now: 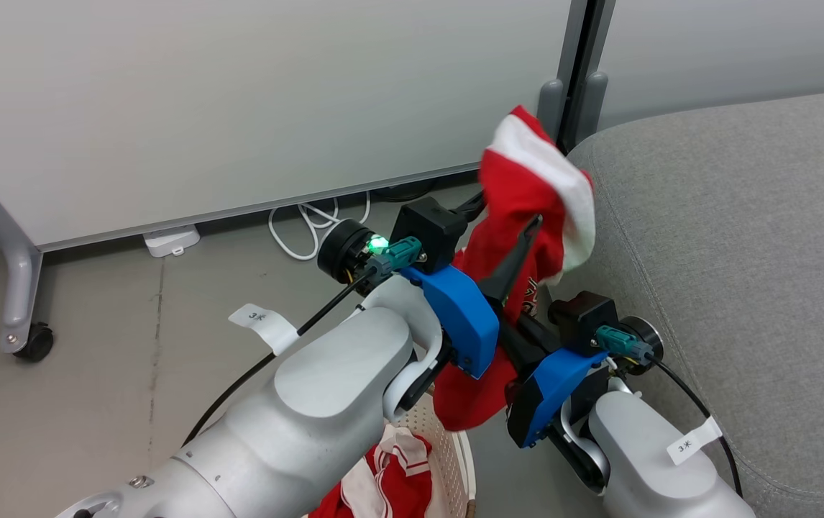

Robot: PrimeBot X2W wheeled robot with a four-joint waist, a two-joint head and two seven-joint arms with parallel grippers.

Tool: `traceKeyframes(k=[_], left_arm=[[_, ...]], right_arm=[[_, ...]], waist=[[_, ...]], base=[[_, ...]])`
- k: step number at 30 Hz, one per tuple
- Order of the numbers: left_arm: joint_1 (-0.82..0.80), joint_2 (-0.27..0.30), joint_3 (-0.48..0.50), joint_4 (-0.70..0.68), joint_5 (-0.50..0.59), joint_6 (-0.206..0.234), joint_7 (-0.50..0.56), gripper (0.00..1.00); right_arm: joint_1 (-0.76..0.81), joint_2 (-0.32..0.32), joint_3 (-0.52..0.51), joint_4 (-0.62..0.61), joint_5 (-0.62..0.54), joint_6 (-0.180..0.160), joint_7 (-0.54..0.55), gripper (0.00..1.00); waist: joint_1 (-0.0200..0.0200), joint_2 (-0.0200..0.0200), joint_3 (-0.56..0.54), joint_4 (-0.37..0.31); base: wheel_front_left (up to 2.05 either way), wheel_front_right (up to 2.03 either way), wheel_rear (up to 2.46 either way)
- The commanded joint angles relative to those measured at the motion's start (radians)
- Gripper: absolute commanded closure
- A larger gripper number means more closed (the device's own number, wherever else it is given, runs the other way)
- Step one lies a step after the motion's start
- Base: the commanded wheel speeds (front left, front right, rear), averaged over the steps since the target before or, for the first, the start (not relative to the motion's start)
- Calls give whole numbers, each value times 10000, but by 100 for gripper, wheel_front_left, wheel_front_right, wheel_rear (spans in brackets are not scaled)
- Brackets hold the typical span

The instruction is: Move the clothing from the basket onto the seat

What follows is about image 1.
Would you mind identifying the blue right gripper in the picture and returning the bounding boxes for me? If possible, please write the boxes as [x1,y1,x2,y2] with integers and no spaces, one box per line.
[499,312,609,449]

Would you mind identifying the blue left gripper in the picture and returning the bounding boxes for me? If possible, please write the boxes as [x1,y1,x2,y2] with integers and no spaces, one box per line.
[399,189,545,381]

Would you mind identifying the red garment with white trim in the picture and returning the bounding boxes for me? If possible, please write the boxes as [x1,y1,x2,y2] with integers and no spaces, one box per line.
[432,104,596,432]

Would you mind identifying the red white striped garment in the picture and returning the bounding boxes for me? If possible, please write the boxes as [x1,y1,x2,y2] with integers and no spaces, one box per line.
[308,424,434,518]

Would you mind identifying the cream perforated laundry basket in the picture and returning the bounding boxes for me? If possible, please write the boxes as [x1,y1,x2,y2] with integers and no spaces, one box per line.
[383,392,477,518]

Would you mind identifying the grey fabric sofa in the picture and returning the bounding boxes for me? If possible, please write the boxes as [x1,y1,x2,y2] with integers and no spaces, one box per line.
[552,86,824,518]

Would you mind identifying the large white partition panel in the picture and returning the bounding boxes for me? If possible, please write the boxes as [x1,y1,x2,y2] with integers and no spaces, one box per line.
[0,0,574,253]

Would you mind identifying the narrow white partition panel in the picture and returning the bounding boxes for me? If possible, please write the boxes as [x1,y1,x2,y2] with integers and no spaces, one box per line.
[595,0,824,132]

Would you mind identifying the white power strip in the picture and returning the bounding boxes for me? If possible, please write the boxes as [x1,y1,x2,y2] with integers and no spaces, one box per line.
[142,224,201,258]

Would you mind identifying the black caster wheel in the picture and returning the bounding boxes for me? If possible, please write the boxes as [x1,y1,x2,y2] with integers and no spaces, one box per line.
[13,322,55,363]

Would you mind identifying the grey curved partition leg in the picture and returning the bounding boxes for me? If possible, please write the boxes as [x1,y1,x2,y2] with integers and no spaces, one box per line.
[0,180,45,355]

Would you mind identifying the teal right camera connector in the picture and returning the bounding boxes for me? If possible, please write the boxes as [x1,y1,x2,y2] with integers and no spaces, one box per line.
[595,325,654,364]

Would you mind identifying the teal camera connector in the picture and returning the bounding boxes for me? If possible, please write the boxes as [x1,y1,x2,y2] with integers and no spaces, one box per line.
[595,325,654,364]
[367,237,424,278]

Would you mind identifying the teal left camera connector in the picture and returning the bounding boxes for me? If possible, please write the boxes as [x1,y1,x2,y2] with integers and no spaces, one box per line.
[367,237,424,278]

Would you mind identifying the black floor cable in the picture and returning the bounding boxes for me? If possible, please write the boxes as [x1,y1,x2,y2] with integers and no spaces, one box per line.
[372,180,439,204]

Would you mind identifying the grey partition foot post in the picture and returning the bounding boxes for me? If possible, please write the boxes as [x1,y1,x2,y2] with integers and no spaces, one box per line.
[576,71,609,141]
[538,78,565,145]

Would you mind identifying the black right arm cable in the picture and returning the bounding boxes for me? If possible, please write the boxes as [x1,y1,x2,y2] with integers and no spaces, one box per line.
[646,356,743,499]

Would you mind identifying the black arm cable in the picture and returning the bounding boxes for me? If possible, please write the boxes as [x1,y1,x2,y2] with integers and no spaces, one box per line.
[646,356,743,499]
[180,272,377,447]

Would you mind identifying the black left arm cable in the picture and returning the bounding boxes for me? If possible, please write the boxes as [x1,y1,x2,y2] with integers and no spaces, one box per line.
[180,272,377,447]

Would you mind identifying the white right cable tag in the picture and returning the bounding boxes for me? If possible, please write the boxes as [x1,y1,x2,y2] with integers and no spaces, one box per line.
[666,416,723,466]

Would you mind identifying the white cable tag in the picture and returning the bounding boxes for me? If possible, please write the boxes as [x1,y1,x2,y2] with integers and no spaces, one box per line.
[229,304,299,355]
[666,416,723,466]

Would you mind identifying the white looped power cable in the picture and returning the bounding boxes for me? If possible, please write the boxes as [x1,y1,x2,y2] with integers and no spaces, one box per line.
[268,191,372,261]

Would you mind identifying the white left cable tag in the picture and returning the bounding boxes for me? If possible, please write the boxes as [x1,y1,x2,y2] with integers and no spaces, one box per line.
[229,304,299,355]

